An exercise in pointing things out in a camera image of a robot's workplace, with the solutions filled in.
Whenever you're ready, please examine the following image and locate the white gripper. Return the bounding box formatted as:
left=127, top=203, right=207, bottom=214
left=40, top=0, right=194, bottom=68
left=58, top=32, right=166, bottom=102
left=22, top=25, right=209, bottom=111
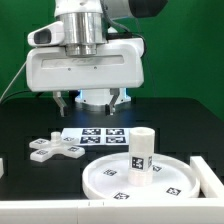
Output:
left=26, top=38, right=144, bottom=117

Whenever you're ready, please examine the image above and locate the white cross-shaped table base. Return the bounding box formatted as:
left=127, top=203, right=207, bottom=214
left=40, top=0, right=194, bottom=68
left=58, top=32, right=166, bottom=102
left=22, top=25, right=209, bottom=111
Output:
left=29, top=132, right=85, bottom=162

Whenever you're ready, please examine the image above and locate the white round table top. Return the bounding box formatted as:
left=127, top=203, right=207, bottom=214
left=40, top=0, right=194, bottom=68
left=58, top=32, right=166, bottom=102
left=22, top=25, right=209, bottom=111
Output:
left=82, top=153, right=200, bottom=201

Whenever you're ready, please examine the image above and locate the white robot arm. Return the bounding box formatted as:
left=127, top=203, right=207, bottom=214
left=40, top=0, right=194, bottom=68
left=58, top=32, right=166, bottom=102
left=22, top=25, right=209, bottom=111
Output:
left=26, top=0, right=168, bottom=115

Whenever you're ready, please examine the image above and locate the white marker sheet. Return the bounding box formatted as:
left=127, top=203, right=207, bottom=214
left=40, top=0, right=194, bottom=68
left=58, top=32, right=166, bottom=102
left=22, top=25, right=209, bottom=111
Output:
left=62, top=128, right=129, bottom=146

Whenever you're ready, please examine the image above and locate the white block at left edge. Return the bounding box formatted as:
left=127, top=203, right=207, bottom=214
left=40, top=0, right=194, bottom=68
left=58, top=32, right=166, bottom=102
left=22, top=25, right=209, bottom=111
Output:
left=0, top=158, right=4, bottom=179

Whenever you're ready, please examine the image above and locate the white L-shaped corner fence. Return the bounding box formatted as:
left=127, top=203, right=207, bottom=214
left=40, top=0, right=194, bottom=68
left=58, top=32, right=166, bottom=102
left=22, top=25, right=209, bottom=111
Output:
left=0, top=156, right=224, bottom=224

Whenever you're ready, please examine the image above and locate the black cable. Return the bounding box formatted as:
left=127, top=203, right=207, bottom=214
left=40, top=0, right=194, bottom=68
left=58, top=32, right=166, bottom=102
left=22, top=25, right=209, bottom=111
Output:
left=0, top=89, right=44, bottom=106

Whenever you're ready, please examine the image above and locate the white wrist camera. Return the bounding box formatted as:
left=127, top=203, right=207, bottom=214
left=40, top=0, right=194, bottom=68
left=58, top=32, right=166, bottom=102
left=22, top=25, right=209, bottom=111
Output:
left=27, top=21, right=65, bottom=47

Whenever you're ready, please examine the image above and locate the white cable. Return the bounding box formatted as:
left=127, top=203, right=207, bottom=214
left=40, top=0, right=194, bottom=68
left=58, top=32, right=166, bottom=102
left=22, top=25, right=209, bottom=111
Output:
left=0, top=61, right=28, bottom=103

